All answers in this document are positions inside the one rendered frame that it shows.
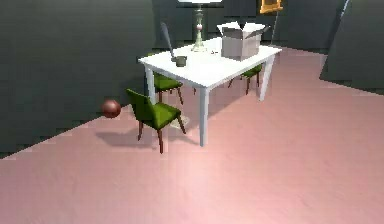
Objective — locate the green chair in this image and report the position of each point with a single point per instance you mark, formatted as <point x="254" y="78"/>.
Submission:
<point x="156" y="114"/>
<point x="252" y="71"/>
<point x="163" y="83"/>

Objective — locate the white table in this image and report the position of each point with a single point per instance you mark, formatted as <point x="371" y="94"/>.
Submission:
<point x="203" y="68"/>

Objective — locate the small grey cup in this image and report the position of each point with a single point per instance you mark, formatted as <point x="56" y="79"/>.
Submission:
<point x="180" y="61"/>

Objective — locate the white table lamp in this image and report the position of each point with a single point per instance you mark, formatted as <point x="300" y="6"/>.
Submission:
<point x="199" y="31"/>

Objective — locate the brown ball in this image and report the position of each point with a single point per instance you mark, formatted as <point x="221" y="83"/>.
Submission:
<point x="111" y="108"/>

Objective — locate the pale cardboard box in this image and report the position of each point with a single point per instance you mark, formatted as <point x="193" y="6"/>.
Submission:
<point x="240" y="44"/>

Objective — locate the gold framed picture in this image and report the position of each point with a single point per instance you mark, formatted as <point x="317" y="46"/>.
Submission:
<point x="270" y="5"/>

